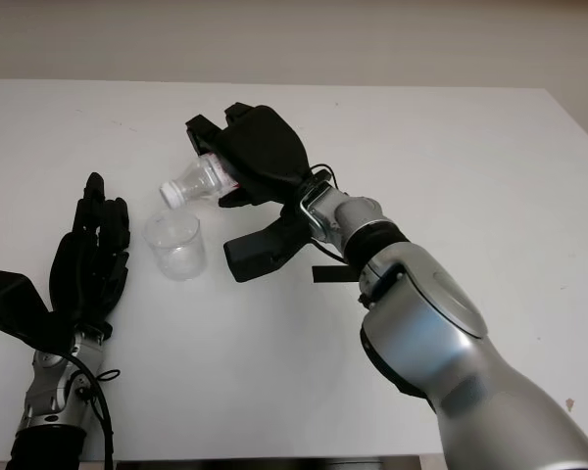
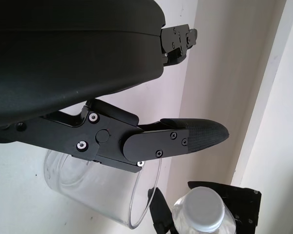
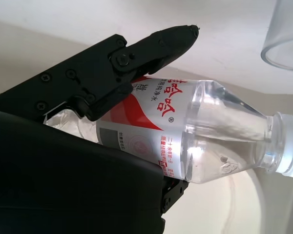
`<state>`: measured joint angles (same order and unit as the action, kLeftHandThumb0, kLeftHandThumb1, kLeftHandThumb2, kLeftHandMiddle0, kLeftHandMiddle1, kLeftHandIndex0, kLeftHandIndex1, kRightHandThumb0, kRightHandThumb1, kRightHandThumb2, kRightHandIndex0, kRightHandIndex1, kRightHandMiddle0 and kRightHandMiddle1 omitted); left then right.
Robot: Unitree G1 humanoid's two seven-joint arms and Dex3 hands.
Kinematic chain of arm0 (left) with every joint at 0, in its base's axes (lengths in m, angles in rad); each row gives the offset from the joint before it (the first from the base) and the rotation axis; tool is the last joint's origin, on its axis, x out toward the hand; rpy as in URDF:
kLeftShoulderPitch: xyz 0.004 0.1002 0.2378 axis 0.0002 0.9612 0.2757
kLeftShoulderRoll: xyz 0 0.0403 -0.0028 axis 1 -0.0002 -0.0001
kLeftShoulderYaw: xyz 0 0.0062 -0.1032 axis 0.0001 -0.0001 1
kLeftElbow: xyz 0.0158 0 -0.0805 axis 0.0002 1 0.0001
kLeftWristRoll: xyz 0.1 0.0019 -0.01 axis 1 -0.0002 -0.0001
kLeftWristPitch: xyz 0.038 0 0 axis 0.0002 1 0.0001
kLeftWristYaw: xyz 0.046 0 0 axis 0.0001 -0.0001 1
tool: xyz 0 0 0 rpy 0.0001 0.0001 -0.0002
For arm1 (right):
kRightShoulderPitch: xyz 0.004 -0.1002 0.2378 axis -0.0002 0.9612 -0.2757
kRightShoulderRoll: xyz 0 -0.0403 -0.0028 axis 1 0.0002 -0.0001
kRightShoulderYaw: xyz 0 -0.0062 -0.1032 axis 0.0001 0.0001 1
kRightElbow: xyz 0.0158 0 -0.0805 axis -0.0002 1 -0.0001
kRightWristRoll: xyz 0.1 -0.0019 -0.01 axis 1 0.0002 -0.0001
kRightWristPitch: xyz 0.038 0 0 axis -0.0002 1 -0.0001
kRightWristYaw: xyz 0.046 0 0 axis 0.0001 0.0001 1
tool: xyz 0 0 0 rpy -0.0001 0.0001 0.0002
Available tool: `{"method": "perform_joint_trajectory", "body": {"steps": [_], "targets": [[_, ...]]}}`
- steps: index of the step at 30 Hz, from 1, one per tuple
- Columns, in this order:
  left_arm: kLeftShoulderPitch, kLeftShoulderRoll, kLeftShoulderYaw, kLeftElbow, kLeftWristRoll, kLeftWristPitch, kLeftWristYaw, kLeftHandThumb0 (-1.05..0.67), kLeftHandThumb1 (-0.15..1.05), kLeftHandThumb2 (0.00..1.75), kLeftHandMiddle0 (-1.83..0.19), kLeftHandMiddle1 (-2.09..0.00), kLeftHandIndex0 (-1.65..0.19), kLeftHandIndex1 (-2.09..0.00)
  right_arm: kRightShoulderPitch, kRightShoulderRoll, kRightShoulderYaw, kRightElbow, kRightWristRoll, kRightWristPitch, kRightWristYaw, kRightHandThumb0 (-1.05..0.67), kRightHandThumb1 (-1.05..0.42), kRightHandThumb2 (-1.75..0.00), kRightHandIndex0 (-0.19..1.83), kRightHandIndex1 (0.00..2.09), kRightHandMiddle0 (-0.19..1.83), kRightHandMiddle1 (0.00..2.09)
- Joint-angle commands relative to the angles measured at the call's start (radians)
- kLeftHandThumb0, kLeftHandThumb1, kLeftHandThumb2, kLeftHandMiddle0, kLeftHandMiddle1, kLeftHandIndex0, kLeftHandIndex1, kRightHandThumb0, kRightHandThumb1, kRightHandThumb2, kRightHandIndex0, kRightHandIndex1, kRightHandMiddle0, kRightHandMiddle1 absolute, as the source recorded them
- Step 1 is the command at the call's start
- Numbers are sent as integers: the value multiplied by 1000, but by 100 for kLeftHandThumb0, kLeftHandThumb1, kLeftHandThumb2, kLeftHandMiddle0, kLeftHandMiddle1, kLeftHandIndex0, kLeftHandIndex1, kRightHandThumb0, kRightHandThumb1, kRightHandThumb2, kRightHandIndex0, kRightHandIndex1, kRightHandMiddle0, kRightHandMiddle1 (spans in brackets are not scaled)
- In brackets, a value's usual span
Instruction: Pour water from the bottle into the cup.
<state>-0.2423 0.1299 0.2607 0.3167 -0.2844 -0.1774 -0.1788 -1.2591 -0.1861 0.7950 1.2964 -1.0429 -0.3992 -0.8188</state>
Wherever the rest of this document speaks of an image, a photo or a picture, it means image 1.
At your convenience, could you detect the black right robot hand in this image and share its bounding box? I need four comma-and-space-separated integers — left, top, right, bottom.
184, 102, 312, 209

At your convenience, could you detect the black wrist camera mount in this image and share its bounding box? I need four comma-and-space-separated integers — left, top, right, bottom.
0, 269, 75, 354
222, 204, 320, 285

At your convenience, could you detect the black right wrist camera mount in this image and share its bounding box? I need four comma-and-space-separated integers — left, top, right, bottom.
222, 204, 320, 285

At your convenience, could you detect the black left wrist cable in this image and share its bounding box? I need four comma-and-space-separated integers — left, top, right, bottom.
67, 351, 122, 470

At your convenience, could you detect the clear water bottle red label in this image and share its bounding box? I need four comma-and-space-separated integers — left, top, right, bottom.
158, 153, 242, 208

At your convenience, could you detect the clear plastic cup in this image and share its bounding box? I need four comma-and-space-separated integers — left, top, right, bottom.
142, 210, 209, 282

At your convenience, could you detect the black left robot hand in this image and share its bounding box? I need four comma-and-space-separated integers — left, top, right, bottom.
47, 171, 133, 340

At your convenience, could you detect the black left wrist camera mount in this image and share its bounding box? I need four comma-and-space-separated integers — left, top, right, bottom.
0, 269, 75, 354

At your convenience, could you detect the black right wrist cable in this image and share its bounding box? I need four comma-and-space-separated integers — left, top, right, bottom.
305, 162, 355, 266

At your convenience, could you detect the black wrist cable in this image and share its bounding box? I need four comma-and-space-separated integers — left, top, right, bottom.
67, 351, 122, 470
305, 162, 355, 266

